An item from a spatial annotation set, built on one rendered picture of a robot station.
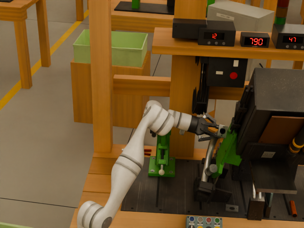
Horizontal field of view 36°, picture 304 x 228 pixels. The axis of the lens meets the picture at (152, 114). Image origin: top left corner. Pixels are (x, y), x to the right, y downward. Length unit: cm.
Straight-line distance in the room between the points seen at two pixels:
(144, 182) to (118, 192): 64
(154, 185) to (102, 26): 78
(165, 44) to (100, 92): 44
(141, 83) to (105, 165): 45
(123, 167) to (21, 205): 204
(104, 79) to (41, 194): 159
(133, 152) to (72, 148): 252
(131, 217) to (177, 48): 76
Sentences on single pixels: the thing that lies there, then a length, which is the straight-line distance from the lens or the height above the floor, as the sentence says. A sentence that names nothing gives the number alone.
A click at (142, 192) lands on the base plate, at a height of 90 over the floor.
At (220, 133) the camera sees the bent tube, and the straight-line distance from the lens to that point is 206.
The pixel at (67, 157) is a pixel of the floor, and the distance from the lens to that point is 401.
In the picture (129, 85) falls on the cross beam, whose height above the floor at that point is 124.
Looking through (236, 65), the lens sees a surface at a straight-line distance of 210.
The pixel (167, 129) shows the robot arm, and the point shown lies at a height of 140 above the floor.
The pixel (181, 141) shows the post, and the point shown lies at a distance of 241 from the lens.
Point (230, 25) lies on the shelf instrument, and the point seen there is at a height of 161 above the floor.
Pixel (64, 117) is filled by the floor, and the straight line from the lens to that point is 459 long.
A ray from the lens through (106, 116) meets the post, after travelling 236.
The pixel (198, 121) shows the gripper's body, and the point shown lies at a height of 124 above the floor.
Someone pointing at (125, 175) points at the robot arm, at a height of 130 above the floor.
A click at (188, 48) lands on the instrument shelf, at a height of 154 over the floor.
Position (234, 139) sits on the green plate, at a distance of 197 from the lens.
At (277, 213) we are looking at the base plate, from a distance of 217.
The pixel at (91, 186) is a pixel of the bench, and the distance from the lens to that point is 226.
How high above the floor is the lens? 227
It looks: 29 degrees down
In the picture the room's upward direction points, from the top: 2 degrees clockwise
